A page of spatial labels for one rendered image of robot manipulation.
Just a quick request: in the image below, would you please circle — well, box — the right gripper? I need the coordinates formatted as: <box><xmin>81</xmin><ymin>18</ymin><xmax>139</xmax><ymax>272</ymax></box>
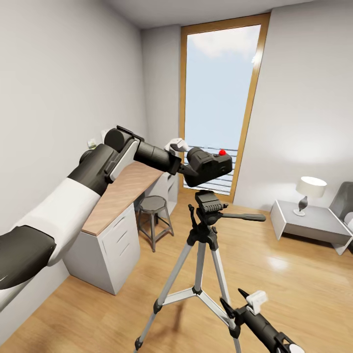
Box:
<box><xmin>219</xmin><ymin>289</ymin><xmax>269</xmax><ymax>340</ymax></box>

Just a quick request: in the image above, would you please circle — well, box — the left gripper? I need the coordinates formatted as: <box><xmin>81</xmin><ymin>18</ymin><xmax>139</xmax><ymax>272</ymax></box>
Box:
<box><xmin>147</xmin><ymin>146</ymin><xmax>199</xmax><ymax>177</ymax></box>

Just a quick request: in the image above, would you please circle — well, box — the camera tripod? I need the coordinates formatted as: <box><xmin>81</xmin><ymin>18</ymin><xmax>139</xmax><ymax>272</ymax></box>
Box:
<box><xmin>133</xmin><ymin>190</ymin><xmax>266</xmax><ymax>353</ymax></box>

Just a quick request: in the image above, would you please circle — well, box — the digital camera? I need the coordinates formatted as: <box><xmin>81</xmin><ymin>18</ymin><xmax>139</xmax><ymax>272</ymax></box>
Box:
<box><xmin>183</xmin><ymin>147</ymin><xmax>233</xmax><ymax>188</ymax></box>

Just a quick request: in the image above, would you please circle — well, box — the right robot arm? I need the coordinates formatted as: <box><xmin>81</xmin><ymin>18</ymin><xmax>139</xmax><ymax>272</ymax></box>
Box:
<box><xmin>219</xmin><ymin>289</ymin><xmax>305</xmax><ymax>353</ymax></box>

